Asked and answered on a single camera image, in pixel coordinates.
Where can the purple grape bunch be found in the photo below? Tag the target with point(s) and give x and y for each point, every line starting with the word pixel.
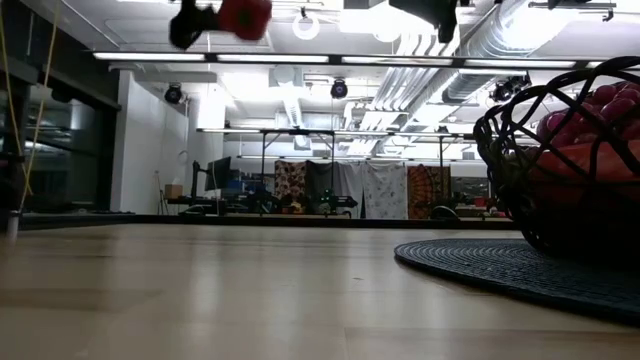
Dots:
pixel 607 95

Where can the cardboard box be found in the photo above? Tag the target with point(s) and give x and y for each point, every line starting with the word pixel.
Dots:
pixel 173 191

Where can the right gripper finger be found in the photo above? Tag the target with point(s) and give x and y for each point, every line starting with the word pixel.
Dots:
pixel 440 15

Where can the long ceiling light bar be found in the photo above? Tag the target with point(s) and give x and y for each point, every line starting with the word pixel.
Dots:
pixel 272 58

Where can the silver air duct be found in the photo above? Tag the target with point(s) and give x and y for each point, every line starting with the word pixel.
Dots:
pixel 500 40

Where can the black ceiling fixture bar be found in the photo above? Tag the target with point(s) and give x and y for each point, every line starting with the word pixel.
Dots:
pixel 540 5

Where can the light grey hanging cloth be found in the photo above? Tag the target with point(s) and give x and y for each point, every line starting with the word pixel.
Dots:
pixel 350 180

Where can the black rack frame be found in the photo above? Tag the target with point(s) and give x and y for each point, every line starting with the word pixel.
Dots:
pixel 300 132

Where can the distant robot with green light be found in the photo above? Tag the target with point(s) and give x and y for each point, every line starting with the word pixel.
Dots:
pixel 330 202

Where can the dark round woven placemat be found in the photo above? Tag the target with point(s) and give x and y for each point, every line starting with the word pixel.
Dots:
pixel 500 265

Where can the orange mandala hanging cloth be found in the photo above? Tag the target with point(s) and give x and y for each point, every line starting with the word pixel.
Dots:
pixel 425 190

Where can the black ceiling spotlight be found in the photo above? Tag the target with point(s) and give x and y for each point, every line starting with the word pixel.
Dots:
pixel 173 94
pixel 339 89
pixel 500 92

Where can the pink dragon fruit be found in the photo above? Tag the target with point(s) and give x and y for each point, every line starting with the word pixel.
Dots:
pixel 585 162

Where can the dark wicker basket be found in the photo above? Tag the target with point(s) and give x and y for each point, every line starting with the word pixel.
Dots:
pixel 550 235

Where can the brown patterned hanging cloth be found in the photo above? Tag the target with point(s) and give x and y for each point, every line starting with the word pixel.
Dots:
pixel 290 182

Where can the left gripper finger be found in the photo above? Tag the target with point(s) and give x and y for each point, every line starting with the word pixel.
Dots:
pixel 184 35

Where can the white cylinder post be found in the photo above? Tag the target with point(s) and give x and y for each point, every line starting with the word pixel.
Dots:
pixel 12 225

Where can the white floral hanging cloth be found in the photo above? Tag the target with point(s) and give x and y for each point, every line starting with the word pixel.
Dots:
pixel 385 192

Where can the black computer monitor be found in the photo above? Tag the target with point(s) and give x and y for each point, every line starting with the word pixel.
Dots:
pixel 220 173

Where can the red bell pepper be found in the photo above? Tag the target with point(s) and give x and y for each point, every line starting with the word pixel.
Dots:
pixel 247 20

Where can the dark grey hanging cloth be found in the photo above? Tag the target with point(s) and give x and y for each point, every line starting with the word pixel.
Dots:
pixel 317 180

